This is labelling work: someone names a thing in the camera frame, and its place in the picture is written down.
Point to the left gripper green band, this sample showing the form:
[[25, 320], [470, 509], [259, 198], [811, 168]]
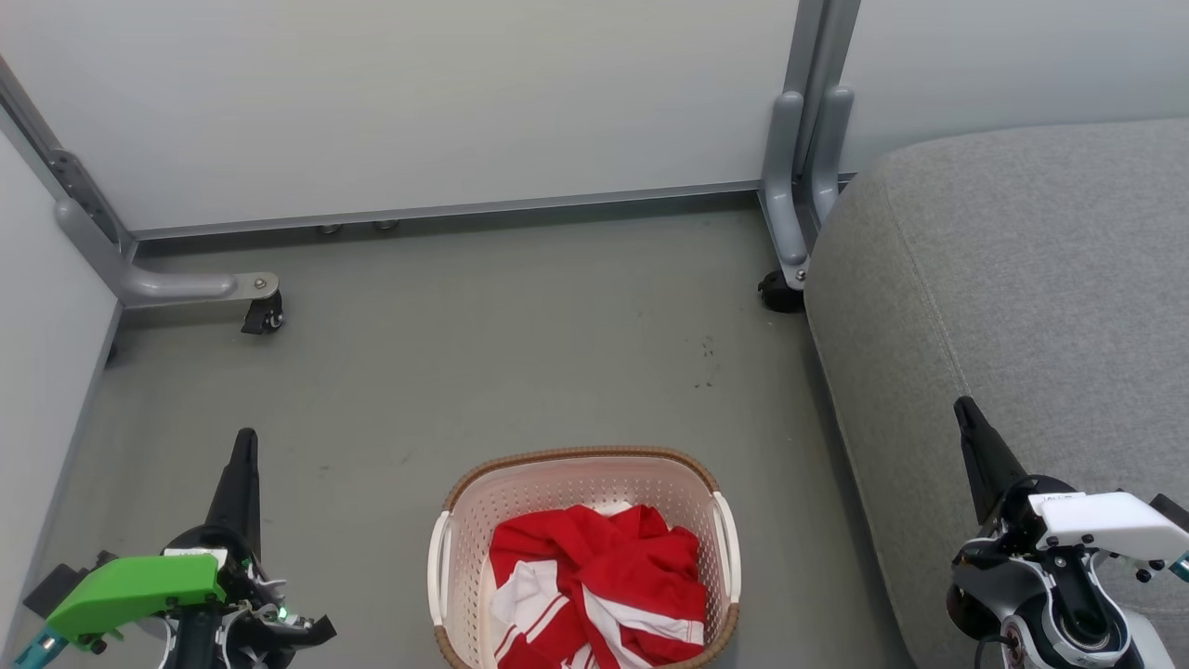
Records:
[[130, 590]]

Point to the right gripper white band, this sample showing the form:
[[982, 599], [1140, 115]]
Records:
[[1105, 522]]

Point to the red and white shirt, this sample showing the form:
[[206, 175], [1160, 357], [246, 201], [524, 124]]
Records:
[[650, 571]]

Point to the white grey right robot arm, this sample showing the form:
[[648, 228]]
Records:
[[1068, 613]]

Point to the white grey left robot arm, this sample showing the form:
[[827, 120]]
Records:
[[197, 646]]

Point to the grey fabric sofa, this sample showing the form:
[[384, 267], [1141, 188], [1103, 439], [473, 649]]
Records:
[[1022, 279]]

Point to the black caster wheel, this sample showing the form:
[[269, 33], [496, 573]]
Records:
[[778, 294], [264, 314]]

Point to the white perforated laundry basket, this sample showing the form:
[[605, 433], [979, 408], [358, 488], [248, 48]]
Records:
[[576, 483]]

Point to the grey partition foot long post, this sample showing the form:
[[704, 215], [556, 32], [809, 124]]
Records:
[[167, 284]]

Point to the grey partition bottom rail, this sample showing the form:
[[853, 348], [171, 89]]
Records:
[[446, 212]]

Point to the grey partition foot double post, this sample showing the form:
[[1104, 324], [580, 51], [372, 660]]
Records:
[[790, 167]]

